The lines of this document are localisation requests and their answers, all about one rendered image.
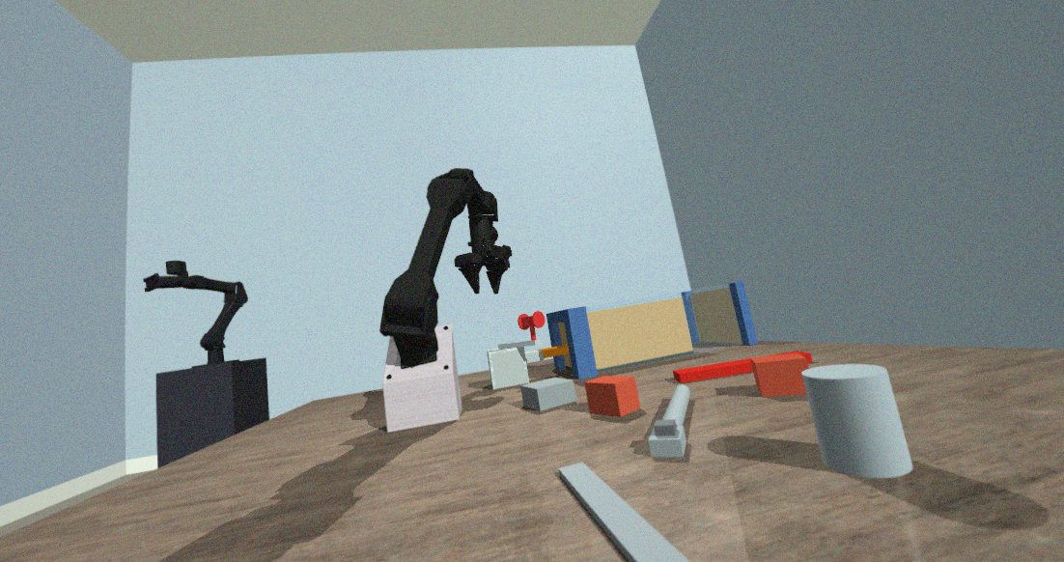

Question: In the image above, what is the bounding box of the red flat bar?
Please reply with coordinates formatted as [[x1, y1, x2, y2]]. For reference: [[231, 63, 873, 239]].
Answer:
[[674, 351, 813, 383]]

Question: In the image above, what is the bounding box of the orange rectangular block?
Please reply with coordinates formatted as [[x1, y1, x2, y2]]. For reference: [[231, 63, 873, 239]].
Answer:
[[750, 352, 809, 397], [584, 376, 641, 417]]

